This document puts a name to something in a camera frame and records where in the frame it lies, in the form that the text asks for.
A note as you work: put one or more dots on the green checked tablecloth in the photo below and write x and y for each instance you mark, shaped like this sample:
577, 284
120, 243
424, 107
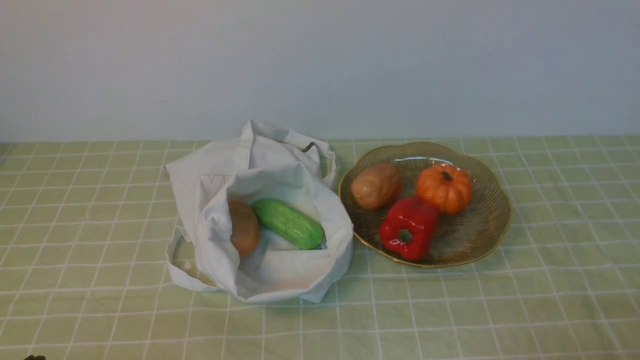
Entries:
84, 228

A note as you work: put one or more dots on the brown potato on plate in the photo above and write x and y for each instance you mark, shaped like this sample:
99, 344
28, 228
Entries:
377, 186

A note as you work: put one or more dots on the green cucumber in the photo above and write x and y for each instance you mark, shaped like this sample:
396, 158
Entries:
288, 222

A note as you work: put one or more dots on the white cloth bag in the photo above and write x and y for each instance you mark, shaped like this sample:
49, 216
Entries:
265, 162

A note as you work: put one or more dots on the brown potato in bag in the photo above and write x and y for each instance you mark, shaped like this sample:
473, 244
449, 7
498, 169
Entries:
245, 233

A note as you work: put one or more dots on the small orange pumpkin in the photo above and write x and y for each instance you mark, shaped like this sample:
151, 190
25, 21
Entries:
448, 188

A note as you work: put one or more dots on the gold-rimmed glass plate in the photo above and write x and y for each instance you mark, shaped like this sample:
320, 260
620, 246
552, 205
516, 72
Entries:
460, 239

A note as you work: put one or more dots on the red bell pepper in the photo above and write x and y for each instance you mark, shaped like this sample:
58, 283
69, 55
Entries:
409, 227

